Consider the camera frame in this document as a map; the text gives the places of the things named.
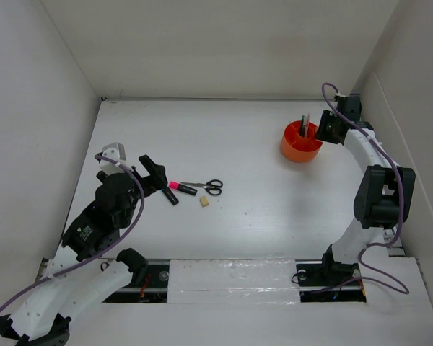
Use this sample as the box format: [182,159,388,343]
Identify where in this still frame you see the pink capped black highlighter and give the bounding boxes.
[168,181,197,196]

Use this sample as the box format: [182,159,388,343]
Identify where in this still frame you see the blue capped black highlighter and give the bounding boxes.
[162,187,179,205]

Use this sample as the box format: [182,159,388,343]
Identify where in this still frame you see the green gel pen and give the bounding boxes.
[299,115,307,138]

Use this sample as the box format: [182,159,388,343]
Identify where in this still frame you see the tan eraser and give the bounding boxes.
[199,196,209,207]

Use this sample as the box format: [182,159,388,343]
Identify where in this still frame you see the black handled scissors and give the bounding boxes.
[181,179,224,196]

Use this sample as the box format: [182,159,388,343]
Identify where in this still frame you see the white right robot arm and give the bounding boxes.
[313,93,416,287]

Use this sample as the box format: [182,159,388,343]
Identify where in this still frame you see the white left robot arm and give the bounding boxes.
[0,153,168,345]

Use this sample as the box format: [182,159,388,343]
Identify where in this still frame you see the orange round compartment container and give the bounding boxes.
[280,120,322,163]

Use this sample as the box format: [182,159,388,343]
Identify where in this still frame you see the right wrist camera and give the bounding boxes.
[333,93,348,104]

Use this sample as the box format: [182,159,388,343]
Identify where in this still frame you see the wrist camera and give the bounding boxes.
[100,142,126,175]
[333,93,348,104]

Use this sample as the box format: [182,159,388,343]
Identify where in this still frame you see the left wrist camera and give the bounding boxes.
[100,142,126,175]

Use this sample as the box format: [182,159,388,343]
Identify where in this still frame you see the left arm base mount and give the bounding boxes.
[104,248,170,303]

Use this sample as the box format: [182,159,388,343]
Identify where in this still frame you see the front metal rail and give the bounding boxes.
[89,256,347,300]

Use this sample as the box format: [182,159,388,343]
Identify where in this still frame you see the aluminium rail right side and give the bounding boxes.
[351,94,407,257]

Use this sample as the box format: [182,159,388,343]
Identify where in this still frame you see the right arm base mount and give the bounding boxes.
[291,246,367,303]

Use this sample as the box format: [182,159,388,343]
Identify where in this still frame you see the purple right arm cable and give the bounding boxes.
[320,82,411,295]

